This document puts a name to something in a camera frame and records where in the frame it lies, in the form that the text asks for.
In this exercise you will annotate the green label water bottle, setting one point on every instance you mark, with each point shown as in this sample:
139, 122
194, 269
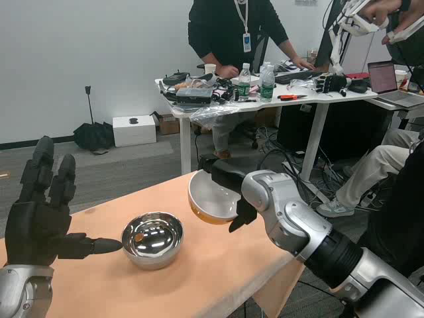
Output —
244, 86
267, 87
263, 71

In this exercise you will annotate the white power strip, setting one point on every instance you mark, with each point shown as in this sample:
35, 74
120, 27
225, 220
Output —
368, 199

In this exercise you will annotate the black remote controller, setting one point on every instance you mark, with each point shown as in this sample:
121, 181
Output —
174, 79

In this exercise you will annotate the brown cardboard box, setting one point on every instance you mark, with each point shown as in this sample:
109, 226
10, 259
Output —
169, 126

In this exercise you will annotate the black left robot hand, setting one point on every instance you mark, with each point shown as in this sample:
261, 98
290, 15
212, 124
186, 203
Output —
33, 228

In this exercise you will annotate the white exoskeleton glove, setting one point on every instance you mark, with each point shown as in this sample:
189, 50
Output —
407, 31
354, 24

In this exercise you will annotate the black pouch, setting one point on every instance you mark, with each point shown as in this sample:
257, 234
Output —
359, 86

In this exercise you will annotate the grey plastic case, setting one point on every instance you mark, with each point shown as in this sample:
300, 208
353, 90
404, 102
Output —
193, 96

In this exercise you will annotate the black thin stand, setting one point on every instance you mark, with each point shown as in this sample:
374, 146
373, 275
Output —
89, 106

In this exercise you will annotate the orange tablecloth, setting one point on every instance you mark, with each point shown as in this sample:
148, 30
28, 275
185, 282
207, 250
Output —
198, 268

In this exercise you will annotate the grey open laptop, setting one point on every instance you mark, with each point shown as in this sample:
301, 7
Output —
382, 77

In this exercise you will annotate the white dish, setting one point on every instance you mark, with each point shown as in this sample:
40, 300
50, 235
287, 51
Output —
253, 80

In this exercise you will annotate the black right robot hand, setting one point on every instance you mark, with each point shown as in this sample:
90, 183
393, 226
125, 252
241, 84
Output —
227, 175

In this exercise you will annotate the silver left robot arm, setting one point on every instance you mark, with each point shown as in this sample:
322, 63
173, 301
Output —
20, 291

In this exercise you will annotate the black bag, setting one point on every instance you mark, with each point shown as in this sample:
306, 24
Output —
92, 136

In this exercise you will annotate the clear plastic cup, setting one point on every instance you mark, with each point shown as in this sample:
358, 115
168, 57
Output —
312, 56

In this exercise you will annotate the shiny steel bowl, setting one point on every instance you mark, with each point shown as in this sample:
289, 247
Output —
152, 238

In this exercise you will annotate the large clear plastic bag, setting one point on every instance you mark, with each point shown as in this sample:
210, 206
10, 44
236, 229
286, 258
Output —
215, 114

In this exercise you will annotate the white orange plastic bowl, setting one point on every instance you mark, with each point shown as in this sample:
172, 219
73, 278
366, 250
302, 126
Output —
208, 198

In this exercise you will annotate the small clear plastic bag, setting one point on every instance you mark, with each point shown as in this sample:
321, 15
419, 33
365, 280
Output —
299, 84

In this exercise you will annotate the black keyboard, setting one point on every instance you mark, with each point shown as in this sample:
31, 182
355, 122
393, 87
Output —
295, 77

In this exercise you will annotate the black monitor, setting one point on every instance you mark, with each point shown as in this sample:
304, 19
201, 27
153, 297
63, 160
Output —
326, 43

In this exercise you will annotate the white office desk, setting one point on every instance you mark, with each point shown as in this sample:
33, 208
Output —
288, 102

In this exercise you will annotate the white paper cup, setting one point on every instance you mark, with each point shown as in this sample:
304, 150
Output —
210, 69

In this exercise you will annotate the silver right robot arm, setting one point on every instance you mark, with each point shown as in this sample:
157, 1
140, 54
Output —
298, 222

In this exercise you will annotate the black spare robot hand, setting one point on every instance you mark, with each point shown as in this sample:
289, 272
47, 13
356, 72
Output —
333, 84

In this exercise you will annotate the white cardboard box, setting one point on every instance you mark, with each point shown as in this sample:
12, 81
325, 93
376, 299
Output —
134, 134

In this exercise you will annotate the seated person beige trousers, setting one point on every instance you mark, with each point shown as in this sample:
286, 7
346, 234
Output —
374, 165

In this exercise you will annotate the standing person black sweater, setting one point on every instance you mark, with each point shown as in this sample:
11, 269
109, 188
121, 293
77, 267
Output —
218, 26

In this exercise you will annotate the white side desk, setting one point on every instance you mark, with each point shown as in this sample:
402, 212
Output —
391, 104

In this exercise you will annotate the red print paper cup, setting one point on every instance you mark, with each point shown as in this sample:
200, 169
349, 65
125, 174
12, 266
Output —
401, 79

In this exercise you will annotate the small black gadget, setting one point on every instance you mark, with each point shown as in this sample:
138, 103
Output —
134, 120

